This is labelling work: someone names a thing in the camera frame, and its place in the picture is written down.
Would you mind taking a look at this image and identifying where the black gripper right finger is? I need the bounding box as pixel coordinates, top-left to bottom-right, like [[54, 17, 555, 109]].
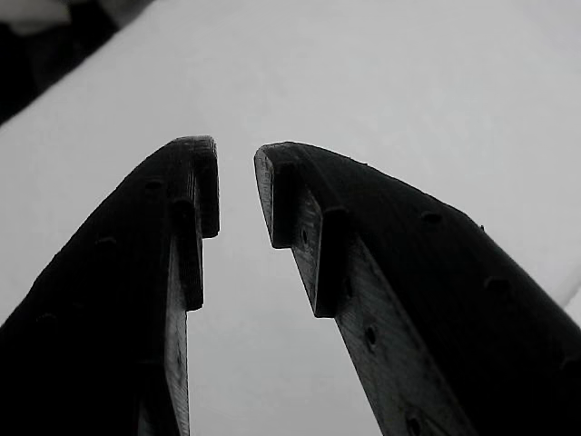
[[252, 141, 581, 436]]

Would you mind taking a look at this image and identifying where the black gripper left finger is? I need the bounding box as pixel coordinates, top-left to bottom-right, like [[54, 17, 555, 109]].
[[0, 134, 222, 436]]

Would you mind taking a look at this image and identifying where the white table cover sheet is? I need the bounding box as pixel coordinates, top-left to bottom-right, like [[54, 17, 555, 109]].
[[0, 0, 581, 436]]

